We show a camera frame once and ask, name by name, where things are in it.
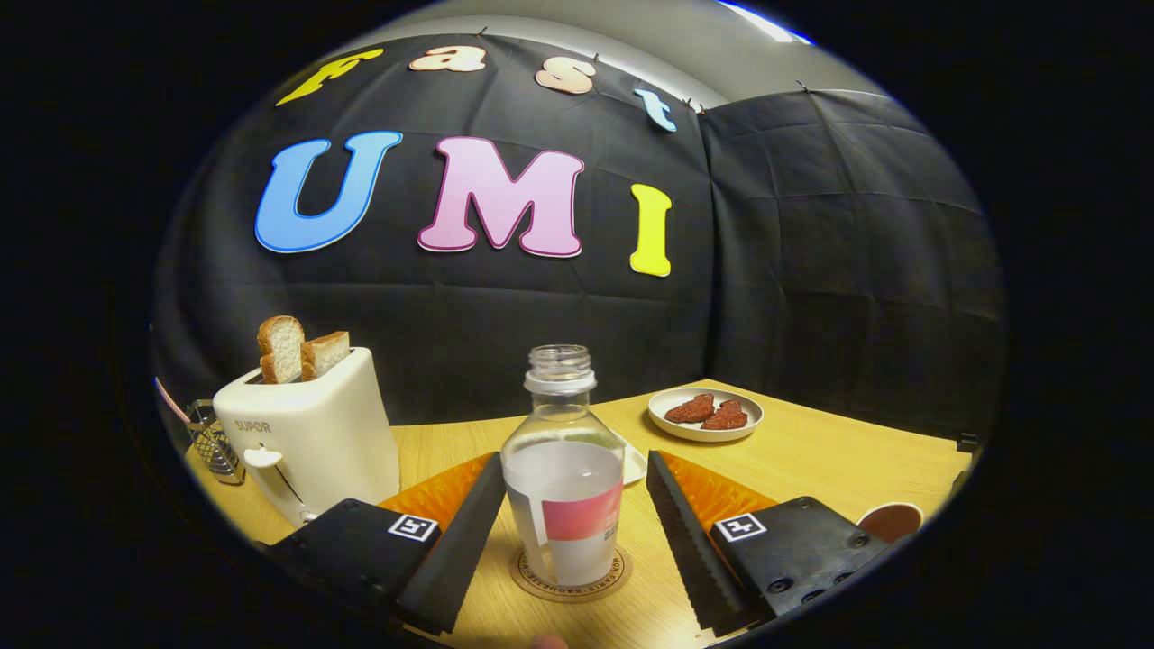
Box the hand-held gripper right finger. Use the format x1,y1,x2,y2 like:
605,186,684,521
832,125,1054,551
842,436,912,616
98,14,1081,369
646,451,893,636

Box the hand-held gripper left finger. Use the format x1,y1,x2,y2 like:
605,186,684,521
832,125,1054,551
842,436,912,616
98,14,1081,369
266,452,508,636

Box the round wooden coaster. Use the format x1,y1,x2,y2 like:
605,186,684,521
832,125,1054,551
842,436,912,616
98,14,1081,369
509,541,634,603

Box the clear juice bottle red label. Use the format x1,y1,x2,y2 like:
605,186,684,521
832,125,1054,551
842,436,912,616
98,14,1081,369
500,344,627,587

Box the beige cup wooden handle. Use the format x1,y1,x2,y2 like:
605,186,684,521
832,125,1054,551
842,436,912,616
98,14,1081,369
856,501,925,544

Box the small white dish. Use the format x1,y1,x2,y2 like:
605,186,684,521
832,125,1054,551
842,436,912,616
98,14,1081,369
618,437,650,488

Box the white round plate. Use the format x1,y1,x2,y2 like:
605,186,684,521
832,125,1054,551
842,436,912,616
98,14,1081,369
647,388,765,443

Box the red meat piece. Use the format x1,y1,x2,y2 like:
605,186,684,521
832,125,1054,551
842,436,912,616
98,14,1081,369
664,393,716,425
701,399,749,431

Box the wooden table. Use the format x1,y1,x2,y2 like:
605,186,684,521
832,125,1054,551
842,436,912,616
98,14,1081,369
185,379,975,649

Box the white toaster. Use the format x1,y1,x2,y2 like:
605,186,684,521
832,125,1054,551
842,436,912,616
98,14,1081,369
213,347,401,528

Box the toasted bread slice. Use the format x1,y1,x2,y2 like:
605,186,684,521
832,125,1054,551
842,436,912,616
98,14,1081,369
300,331,351,380
257,315,306,385

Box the black backdrop cloth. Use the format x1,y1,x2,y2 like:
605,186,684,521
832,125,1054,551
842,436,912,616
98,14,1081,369
153,32,1008,452

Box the wire mesh holder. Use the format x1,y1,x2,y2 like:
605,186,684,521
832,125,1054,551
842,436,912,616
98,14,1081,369
185,399,246,486

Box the red white striped cord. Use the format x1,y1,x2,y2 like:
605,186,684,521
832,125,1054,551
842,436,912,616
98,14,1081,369
153,377,192,425

